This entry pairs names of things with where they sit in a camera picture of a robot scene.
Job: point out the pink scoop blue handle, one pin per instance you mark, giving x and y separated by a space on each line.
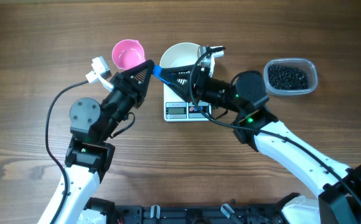
127 54

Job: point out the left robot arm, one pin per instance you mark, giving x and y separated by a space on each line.
89 155

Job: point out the white digital kitchen scale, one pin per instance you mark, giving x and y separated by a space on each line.
176 109

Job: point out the white bowl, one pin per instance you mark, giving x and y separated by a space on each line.
180 55

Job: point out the clear plastic container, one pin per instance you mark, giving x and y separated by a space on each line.
303 64

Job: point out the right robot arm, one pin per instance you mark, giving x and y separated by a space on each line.
336 186

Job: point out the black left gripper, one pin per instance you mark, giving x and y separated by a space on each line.
130 87

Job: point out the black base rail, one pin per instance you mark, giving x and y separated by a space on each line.
193 214

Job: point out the black beans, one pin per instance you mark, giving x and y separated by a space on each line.
287 78

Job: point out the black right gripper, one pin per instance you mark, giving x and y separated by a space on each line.
183 89

